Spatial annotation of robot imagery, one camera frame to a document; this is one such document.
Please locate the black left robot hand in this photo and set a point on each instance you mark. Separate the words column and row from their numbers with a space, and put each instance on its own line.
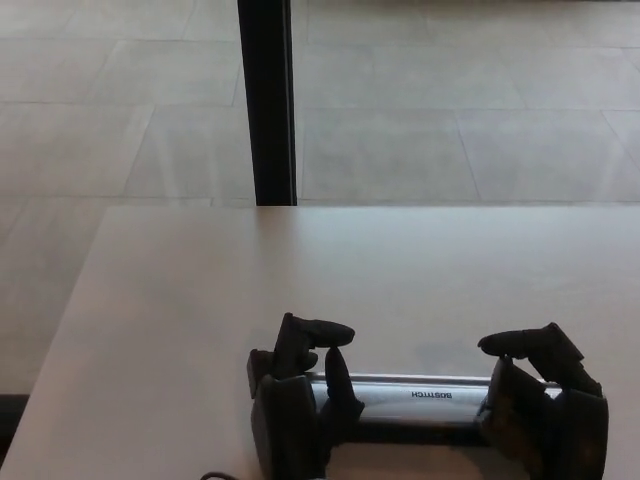
column 285, row 415

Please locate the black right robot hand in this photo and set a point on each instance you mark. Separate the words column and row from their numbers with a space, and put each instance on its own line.
column 550, row 425

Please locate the silver black Bostitch hole punch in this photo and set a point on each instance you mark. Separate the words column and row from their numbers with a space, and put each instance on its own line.
column 415, row 400

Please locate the black vertical frame post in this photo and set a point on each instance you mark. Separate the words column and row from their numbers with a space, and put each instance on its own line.
column 270, row 100

